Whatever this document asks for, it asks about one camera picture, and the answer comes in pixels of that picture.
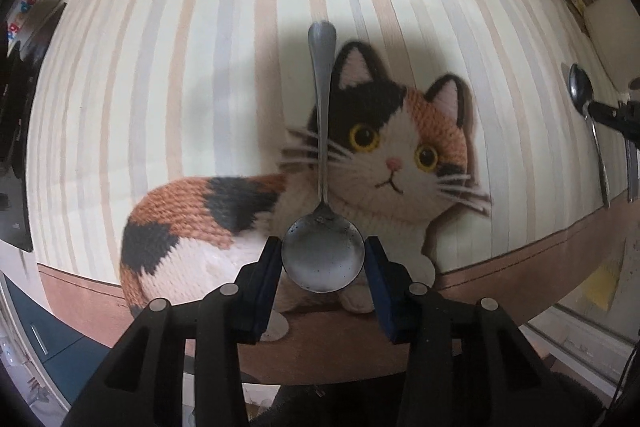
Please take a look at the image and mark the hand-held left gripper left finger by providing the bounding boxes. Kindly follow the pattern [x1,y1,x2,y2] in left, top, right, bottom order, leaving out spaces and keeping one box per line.
[60,236,284,427]

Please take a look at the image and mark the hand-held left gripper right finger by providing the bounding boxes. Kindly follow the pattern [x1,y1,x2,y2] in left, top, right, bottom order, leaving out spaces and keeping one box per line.
[364,235,556,427]

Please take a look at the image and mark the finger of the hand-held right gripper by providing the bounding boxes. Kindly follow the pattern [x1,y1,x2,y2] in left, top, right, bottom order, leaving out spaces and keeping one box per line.
[625,137,640,202]
[589,101,640,130]

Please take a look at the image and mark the steel spoon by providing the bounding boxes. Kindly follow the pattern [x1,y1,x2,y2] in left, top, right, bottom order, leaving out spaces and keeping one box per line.
[281,21,365,294]
[568,63,612,209]

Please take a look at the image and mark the white electric kettle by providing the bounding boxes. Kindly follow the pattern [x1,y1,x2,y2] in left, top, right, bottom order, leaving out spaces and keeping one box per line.
[582,0,640,88]

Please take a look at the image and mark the person's legs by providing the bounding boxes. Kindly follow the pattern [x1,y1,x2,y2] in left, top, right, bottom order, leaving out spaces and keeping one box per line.
[245,369,603,427]

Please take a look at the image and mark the blue kitchen cabinet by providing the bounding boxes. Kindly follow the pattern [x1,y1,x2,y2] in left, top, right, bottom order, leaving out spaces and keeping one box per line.
[0,272,106,410]

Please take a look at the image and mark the striped cat print mat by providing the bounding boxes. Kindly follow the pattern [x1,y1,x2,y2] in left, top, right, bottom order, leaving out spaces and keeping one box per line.
[25,0,640,385]

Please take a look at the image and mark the black induction cooktop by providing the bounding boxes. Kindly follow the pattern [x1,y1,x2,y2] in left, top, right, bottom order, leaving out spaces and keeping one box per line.
[0,2,68,253]

